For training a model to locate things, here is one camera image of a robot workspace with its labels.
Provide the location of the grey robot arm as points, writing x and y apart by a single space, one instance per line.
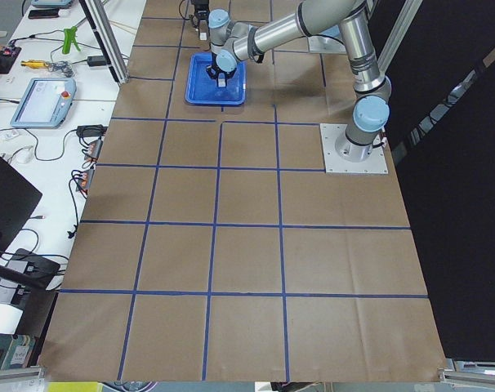
328 27

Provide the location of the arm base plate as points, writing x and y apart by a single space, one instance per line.
340 156

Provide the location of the aluminium frame post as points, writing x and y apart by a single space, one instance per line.
101 28

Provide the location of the black power brick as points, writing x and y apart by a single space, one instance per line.
95 61

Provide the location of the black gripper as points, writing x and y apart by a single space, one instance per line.
215 73
199 19

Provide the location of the blue plastic tray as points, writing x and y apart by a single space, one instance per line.
203 90

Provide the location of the green handled reacher grabber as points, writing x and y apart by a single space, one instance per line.
70 40

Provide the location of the teach pendant tablet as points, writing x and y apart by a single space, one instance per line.
45 103

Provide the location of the black monitor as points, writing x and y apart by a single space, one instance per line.
18 200

